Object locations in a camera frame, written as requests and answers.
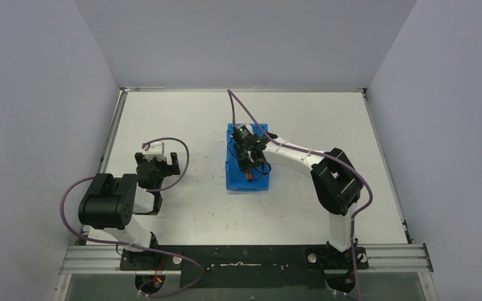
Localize orange handled screwdriver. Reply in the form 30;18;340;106
244;170;252;181

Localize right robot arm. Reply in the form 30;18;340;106
227;124;367;269

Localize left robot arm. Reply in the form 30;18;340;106
78;152;181;270

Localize blue plastic bin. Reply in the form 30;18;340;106
225;124;270;193

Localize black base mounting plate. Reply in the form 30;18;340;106
119;243;369;293

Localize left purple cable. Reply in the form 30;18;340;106
60;137;205;298

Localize purple cable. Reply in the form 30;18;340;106
60;137;205;298
227;88;374;301

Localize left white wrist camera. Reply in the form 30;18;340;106
142;141;164;161

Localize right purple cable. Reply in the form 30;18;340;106
227;88;374;301

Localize aluminium frame rail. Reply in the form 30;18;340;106
58;244;439;300

